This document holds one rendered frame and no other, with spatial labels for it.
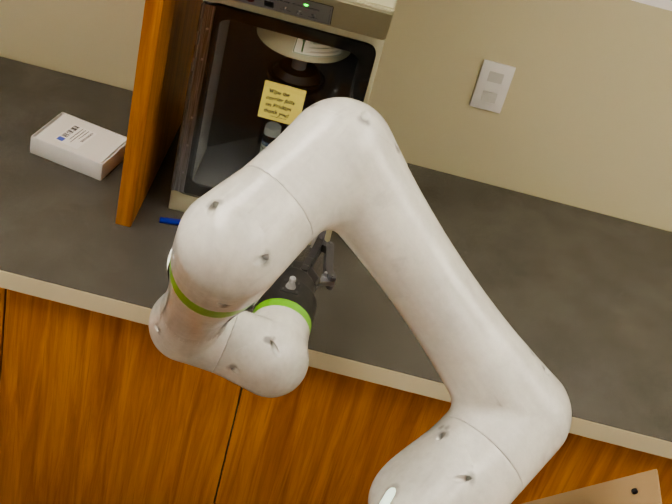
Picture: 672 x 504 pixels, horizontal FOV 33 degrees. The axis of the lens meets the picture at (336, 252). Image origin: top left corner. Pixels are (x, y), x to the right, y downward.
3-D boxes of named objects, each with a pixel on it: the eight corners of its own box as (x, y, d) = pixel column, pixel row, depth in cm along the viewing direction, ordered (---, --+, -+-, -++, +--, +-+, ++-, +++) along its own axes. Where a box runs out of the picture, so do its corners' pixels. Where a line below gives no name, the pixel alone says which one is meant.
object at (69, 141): (60, 127, 237) (61, 110, 235) (129, 154, 235) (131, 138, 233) (29, 152, 228) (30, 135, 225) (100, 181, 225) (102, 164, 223)
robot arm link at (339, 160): (610, 423, 142) (378, 67, 124) (527, 519, 136) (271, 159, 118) (543, 407, 153) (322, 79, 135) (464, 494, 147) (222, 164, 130)
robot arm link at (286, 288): (245, 341, 175) (303, 357, 176) (259, 282, 169) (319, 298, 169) (252, 317, 180) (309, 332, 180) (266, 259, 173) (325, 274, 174)
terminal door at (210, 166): (174, 189, 220) (207, -1, 197) (328, 229, 221) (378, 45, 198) (173, 191, 220) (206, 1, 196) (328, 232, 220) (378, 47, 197)
